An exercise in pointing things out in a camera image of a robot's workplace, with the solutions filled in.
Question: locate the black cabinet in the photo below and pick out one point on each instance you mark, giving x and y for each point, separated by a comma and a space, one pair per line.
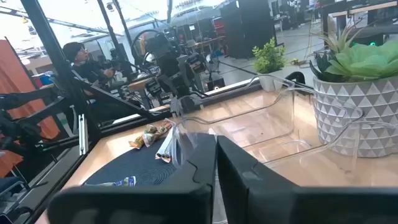
248, 28

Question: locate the light blue granola bar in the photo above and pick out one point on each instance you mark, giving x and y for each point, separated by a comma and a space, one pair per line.
129, 181

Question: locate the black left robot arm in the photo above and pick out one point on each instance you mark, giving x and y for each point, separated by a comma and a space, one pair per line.
164, 56

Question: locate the round dark mat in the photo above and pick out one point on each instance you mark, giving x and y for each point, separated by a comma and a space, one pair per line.
133, 168

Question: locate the white green granola bar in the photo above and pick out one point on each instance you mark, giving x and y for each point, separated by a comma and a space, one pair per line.
164, 144

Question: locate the small green plant white pot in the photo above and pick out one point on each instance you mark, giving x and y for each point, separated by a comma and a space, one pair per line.
269, 59

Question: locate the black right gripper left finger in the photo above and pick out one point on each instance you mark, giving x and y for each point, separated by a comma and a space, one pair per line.
140, 205

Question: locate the person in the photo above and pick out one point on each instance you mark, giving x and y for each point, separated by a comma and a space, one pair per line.
76, 54

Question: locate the silver bracket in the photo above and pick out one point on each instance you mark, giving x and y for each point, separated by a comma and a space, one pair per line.
82, 133

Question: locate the round wooden stool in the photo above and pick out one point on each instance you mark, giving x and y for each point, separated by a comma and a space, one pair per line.
140, 84

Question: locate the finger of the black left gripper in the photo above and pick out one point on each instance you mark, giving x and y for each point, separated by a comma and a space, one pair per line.
178, 105
195, 103

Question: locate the orange partition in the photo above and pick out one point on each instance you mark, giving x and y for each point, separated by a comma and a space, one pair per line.
18, 77

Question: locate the black clamp knob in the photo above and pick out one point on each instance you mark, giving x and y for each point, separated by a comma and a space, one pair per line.
295, 75

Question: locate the black device green light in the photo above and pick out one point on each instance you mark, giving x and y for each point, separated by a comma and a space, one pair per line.
363, 39

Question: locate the blue orange granola bar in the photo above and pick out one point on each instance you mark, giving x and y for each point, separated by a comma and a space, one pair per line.
149, 137

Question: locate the succulent in patterned pot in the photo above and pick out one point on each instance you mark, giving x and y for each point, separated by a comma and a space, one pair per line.
373, 102

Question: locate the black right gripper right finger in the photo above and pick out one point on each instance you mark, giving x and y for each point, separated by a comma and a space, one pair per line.
280, 205

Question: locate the wood top desk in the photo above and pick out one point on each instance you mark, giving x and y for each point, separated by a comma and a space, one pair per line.
373, 7

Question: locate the black aluminium table frame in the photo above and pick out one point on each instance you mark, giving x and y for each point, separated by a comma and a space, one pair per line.
51, 46

